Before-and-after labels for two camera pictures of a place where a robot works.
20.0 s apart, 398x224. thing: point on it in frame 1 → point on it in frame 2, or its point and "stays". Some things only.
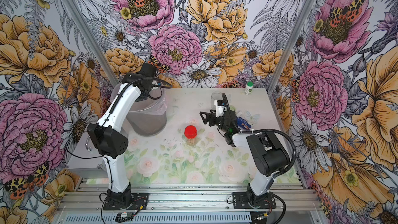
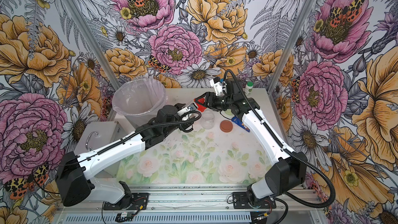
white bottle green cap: x=248 y=90 stays
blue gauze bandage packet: x=243 y=123 stays
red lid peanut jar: x=190 y=132 → x=188 y=117
